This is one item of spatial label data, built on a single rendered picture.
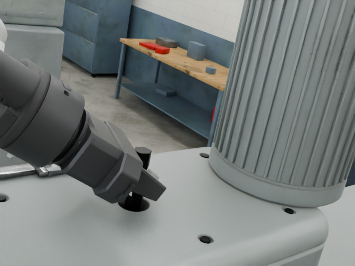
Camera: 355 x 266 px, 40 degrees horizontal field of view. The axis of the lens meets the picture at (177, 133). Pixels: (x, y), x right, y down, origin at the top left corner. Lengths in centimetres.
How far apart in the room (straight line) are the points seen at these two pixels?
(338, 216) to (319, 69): 44
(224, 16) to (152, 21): 159
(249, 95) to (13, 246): 33
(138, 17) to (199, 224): 756
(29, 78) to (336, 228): 66
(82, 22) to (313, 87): 775
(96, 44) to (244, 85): 729
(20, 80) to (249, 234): 30
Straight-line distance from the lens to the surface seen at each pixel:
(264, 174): 63
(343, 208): 102
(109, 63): 809
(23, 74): 43
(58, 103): 47
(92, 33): 796
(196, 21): 694
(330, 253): 85
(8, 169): 61
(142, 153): 54
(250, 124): 63
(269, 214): 62
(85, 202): 57
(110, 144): 49
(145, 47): 662
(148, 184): 55
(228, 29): 646
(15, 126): 46
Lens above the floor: 217
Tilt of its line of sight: 20 degrees down
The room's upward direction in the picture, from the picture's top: 11 degrees clockwise
